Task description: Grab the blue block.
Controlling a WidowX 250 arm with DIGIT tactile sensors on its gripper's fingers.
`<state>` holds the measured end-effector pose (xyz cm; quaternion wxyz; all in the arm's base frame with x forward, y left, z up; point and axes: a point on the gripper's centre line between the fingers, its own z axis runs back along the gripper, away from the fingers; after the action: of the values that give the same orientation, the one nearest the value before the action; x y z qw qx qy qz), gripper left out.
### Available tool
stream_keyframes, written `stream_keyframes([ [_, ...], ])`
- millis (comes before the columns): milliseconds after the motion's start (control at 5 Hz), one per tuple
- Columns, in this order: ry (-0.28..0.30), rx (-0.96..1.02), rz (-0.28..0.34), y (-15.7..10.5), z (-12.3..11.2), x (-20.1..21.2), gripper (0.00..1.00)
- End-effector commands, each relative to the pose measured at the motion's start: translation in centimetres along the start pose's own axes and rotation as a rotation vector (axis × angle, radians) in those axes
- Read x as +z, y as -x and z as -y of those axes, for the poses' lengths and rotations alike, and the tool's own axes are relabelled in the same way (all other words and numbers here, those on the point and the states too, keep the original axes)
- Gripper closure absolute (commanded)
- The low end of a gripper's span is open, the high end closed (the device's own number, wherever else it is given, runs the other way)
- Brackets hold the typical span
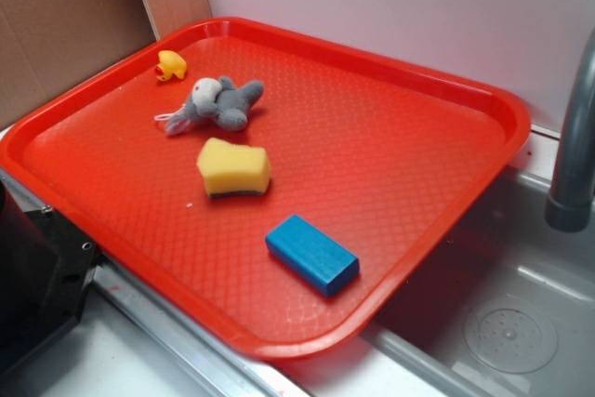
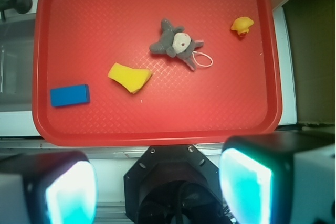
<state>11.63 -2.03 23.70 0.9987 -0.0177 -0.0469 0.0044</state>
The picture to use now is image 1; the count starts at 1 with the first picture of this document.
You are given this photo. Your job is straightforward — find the yellow rubber duck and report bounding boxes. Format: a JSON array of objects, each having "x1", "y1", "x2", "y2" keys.
[{"x1": 155, "y1": 50, "x2": 188, "y2": 82}]

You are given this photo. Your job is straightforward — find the yellow sponge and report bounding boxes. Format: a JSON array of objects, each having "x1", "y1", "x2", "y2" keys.
[{"x1": 196, "y1": 138, "x2": 271, "y2": 197}]

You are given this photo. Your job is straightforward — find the red plastic tray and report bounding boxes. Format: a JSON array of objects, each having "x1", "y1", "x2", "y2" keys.
[{"x1": 1, "y1": 18, "x2": 531, "y2": 360}]

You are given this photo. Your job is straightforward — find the grey faucet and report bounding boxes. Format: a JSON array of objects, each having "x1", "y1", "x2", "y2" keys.
[{"x1": 545, "y1": 35, "x2": 594, "y2": 232}]

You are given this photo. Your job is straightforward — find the sink drain cover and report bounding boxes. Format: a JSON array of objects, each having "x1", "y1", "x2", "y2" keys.
[{"x1": 464, "y1": 298, "x2": 558, "y2": 374}]

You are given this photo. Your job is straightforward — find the brown cardboard panel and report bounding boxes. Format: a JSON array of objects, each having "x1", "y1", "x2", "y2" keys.
[{"x1": 1, "y1": 0, "x2": 211, "y2": 128}]

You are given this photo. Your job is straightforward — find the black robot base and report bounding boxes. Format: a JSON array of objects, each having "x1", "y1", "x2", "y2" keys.
[{"x1": 1, "y1": 185, "x2": 98, "y2": 377}]

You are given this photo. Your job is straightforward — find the grey plush toy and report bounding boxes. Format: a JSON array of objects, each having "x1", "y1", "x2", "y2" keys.
[{"x1": 154, "y1": 76, "x2": 265, "y2": 137}]

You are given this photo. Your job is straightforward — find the grey sink basin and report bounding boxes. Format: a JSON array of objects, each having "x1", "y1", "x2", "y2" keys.
[{"x1": 281, "y1": 169, "x2": 594, "y2": 396}]

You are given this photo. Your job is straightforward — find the blue rectangular block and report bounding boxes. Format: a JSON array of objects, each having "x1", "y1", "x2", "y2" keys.
[{"x1": 265, "y1": 215, "x2": 360, "y2": 298}]

